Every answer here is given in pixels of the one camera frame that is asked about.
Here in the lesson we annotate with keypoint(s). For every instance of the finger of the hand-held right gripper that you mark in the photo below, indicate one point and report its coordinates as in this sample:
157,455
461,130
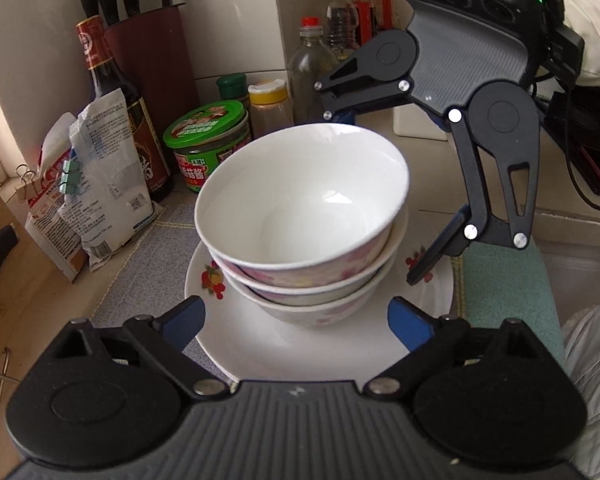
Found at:
482,232
350,92

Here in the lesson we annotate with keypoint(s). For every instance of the grey blue checked cloth mat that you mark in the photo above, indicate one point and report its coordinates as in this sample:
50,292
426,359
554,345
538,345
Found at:
145,270

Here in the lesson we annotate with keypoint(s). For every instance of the white pink-floral bowl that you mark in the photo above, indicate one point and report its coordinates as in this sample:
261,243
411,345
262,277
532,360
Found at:
310,316
290,294
305,195

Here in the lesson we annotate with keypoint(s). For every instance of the bamboo cutting board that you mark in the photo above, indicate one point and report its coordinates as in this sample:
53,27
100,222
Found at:
10,320

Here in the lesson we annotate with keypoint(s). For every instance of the person's right forearm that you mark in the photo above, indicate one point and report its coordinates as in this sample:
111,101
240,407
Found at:
597,35

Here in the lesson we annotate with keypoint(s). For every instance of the dark red knife block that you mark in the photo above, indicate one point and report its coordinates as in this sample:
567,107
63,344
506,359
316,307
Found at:
155,60

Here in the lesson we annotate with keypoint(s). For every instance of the dark soy sauce bottle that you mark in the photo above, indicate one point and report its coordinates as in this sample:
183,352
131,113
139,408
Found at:
110,85

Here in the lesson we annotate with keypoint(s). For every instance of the red cap glass bottle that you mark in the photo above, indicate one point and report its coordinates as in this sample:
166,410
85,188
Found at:
310,75

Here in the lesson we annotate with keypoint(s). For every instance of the green lidded sauce jar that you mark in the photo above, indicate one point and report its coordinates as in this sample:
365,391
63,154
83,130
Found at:
195,155

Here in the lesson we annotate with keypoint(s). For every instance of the clear plastic oil bottle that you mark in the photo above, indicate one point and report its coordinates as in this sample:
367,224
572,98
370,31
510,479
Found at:
341,25

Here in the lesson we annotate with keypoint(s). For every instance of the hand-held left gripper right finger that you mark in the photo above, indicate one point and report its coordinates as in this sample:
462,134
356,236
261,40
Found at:
407,325

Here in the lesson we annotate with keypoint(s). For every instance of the person's white jacket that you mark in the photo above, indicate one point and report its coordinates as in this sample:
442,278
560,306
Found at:
595,385

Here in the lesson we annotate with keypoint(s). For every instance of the white fruit-print plate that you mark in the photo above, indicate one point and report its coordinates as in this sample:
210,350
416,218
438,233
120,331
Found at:
260,345

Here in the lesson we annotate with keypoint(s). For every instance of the yellow cap spice jar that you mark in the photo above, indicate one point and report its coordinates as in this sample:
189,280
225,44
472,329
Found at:
270,110

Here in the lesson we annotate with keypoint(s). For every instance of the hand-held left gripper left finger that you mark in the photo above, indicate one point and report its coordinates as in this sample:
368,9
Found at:
185,322

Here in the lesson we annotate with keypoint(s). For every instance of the green binder clip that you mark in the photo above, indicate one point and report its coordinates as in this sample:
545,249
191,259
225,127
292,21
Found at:
72,180

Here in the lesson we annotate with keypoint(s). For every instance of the red white plastic bag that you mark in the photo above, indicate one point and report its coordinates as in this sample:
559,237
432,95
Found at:
50,225

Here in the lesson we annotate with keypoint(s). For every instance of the green cap spice jar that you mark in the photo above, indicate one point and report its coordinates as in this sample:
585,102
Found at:
231,87

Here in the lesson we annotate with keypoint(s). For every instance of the white blue plastic bag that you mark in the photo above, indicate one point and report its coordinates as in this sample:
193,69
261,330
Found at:
110,200

